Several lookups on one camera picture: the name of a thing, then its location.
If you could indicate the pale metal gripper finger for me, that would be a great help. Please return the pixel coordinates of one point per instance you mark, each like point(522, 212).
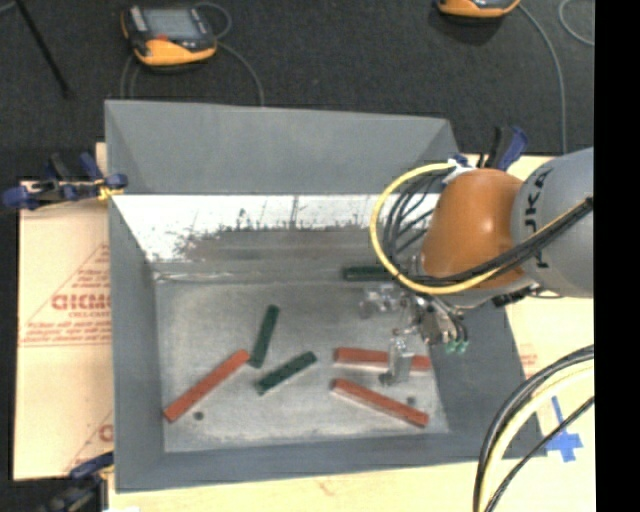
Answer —
point(376, 300)
point(400, 362)

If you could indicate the dark green flat block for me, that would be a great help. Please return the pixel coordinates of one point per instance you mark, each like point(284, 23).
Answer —
point(287, 372)
point(366, 273)
point(264, 336)

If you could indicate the red-brown flat block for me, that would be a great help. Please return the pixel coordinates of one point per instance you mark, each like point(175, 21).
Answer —
point(206, 385)
point(380, 403)
point(361, 356)

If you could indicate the grey metal bin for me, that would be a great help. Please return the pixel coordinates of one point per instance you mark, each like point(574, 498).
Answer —
point(280, 150)

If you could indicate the brown cardboard board red print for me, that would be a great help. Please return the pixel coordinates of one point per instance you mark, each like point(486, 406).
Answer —
point(60, 280)

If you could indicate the black cylinder on white bracket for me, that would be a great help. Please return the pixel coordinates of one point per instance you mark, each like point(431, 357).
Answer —
point(509, 298)

